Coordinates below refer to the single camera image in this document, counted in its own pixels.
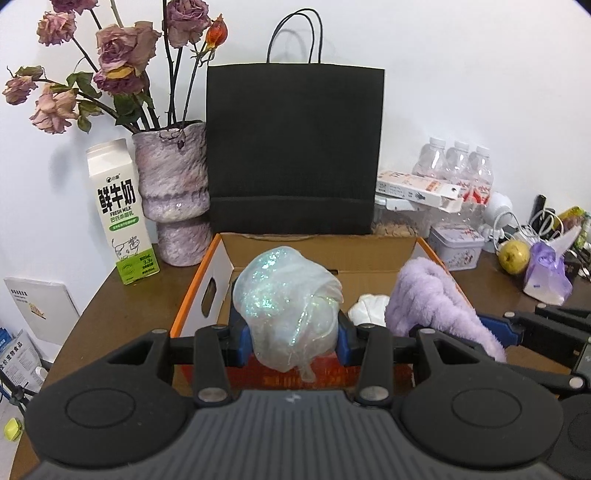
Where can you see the white printed bag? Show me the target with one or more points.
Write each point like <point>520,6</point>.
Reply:
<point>27,355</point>

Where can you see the purple mottled vase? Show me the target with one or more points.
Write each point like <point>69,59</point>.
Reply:
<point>173,184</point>

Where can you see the white cloth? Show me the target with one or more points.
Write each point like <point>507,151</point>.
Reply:
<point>369,309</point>

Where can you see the patterned tin box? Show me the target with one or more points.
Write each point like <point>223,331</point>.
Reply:
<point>455,247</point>

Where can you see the white green milk carton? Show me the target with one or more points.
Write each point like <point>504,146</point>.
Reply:
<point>121,212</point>

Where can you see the red cardboard box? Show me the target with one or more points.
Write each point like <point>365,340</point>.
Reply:
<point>217,277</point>

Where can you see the colourful snack packet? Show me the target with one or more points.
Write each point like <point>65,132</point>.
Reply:
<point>575,219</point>

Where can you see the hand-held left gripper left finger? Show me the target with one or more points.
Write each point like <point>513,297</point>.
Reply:
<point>238,348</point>

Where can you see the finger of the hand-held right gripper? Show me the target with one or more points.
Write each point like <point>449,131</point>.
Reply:
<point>510,330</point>
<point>563,311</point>

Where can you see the black paper bag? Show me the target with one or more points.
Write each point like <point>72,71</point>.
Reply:
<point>295,147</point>

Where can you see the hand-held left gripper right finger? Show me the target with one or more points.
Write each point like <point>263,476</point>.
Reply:
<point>346,346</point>

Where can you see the purple fluffy towel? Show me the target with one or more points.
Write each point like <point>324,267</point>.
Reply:
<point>429,300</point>

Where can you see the long white carton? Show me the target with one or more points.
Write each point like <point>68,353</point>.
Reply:
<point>415,187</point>

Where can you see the green apple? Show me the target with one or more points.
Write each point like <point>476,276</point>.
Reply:
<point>514,257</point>

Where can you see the yellow-green floor object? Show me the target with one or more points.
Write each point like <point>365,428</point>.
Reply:
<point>14,428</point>

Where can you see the dried rose bouquet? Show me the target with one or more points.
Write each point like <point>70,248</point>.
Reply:
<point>120,55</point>

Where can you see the clear food container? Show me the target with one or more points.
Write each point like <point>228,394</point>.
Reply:
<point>397,217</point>

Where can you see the purple tissue pack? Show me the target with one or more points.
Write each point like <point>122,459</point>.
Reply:
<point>547,274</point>

